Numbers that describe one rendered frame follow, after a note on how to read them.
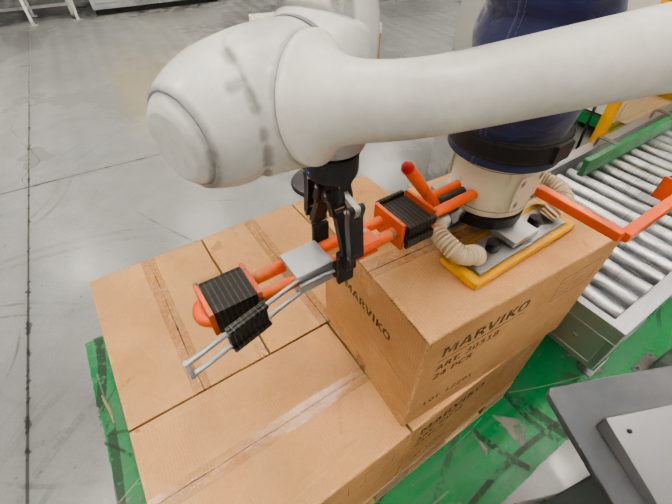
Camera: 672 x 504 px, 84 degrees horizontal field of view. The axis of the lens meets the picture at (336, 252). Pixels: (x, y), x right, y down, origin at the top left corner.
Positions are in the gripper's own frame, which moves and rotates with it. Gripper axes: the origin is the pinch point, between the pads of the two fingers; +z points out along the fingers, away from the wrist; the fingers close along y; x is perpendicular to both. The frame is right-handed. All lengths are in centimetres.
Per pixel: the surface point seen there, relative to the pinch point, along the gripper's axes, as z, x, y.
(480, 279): 10.9, -27.0, -12.8
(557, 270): 13, -45, -19
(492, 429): 107, -58, -26
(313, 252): -1.5, 3.2, 0.8
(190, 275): 53, 20, 63
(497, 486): 107, -44, -40
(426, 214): -1.7, -19.4, -2.1
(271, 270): -0.6, 10.7, 1.6
